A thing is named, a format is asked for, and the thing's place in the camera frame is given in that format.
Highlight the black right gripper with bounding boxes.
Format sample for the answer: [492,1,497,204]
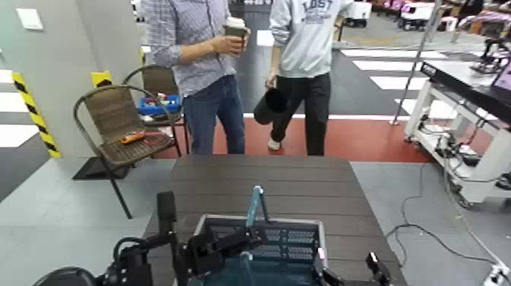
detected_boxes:
[313,248,392,286]

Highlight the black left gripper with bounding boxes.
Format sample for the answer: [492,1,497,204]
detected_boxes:
[177,227,266,286]

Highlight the teal crate handle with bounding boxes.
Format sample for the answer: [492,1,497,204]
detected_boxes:
[244,185,271,228]

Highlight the blue crate with grey rim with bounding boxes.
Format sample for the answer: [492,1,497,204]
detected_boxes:
[191,214,329,286]

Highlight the green paper cup white lid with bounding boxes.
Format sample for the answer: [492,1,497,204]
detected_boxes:
[222,16,248,41]

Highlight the checked shirt person right forearm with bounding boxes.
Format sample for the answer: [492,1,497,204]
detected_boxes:
[175,37,217,65]

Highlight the checked shirt person right hand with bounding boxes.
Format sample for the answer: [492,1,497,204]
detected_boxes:
[211,30,250,56]

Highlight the white power strip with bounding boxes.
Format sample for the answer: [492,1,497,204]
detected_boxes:
[483,263,511,286]

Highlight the orange hand tool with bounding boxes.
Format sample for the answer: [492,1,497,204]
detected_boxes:
[120,132,147,145]

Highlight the black power adapters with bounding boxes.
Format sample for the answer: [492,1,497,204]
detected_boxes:
[433,133,482,169]

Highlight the blue plastic bin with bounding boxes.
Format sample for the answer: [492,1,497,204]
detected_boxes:
[137,94,183,116]

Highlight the black floor plate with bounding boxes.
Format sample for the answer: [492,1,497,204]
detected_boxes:
[72,157,131,180]

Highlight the person in checked shirt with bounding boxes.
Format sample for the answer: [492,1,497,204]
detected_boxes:
[139,0,250,155]

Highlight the white workbench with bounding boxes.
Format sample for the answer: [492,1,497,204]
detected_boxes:
[404,59,511,205]

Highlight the brown wicker chair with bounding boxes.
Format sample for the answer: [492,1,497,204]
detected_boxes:
[122,64,192,157]
[72,84,176,220]

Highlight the person in grey top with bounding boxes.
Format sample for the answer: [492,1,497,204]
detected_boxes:
[265,0,354,157]

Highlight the slanted metal pole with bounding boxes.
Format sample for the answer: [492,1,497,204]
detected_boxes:
[390,0,443,126]

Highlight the short yellow black corner guard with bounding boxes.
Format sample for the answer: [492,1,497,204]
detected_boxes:
[90,70,113,89]

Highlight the tall yellow black corner guard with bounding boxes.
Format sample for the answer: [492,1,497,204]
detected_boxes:
[11,71,63,159]

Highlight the laptop with purple screen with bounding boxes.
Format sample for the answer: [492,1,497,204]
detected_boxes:
[490,59,511,95]

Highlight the black stand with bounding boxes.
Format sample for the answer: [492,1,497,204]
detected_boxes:
[471,37,511,75]

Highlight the white cart robot pink top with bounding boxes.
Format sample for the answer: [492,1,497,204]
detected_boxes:
[398,2,436,32]

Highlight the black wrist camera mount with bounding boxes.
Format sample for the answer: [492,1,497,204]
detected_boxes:
[156,191,179,240]

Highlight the black floor cable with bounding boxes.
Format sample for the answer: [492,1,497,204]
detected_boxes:
[385,164,500,266]

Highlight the red cable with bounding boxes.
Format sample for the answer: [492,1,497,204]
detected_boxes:
[141,131,173,147]

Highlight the white wall plate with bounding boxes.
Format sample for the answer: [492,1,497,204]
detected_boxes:
[15,8,45,32]

